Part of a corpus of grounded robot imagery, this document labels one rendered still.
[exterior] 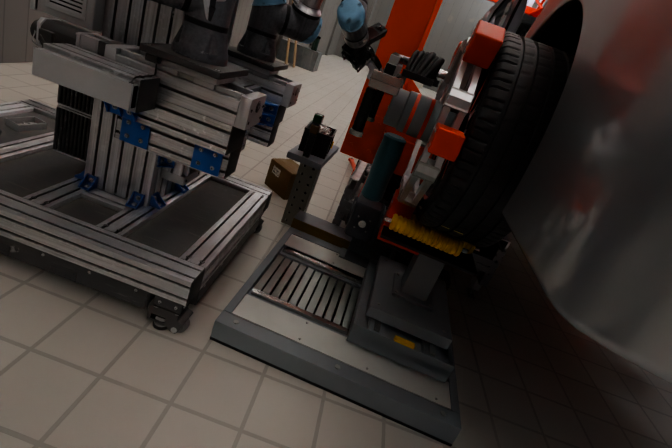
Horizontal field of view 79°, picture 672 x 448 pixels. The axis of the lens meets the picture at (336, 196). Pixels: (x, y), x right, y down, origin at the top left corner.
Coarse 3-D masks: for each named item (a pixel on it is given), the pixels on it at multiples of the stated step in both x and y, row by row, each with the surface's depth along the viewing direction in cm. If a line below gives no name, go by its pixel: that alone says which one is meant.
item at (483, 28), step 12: (480, 24) 107; (492, 24) 108; (480, 36) 105; (492, 36) 105; (468, 48) 109; (480, 48) 108; (492, 48) 106; (468, 60) 111; (480, 60) 110; (492, 60) 109
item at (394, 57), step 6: (396, 54) 116; (390, 60) 116; (396, 60) 115; (402, 60) 125; (408, 60) 127; (456, 60) 126; (438, 72) 127; (444, 72) 127; (450, 72) 126; (444, 78) 128; (450, 78) 127
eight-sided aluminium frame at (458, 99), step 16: (464, 48) 116; (464, 64) 112; (448, 96) 108; (464, 96) 108; (448, 112) 109; (464, 112) 108; (416, 144) 160; (432, 160) 116; (416, 176) 118; (432, 176) 115; (400, 192) 134; (416, 192) 131
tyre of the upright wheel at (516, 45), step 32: (512, 32) 120; (512, 64) 106; (544, 64) 107; (512, 96) 103; (544, 96) 104; (480, 128) 104; (512, 128) 103; (544, 128) 102; (480, 160) 106; (512, 160) 104; (448, 192) 112; (480, 192) 110; (512, 192) 106; (448, 224) 123; (480, 224) 116
